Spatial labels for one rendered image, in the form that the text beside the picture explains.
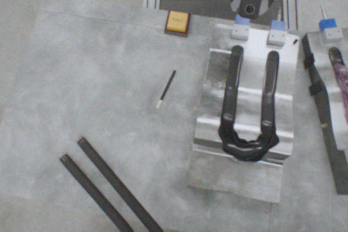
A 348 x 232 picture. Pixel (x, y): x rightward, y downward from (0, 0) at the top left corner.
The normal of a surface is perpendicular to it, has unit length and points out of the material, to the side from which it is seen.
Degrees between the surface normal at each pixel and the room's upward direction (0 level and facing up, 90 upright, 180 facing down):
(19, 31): 0
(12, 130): 0
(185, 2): 0
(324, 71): 26
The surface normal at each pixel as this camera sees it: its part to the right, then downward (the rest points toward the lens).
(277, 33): -0.04, -0.26
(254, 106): 0.04, -0.68
